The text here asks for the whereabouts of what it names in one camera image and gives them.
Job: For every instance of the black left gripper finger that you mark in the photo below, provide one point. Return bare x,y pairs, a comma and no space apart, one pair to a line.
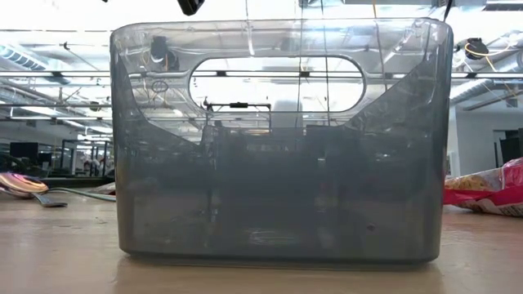
190,6

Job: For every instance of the grey translucent plastic bin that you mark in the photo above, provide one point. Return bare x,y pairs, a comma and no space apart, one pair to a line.
265,183

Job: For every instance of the red ramen noodle packet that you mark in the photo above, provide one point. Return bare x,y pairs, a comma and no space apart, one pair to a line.
490,192

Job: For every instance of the black monitor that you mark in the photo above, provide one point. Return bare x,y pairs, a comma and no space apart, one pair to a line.
24,150

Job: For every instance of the black background rig frame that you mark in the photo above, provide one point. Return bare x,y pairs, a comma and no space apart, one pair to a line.
239,105

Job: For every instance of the black aluminium table frame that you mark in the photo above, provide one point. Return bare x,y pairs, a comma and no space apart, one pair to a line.
73,181

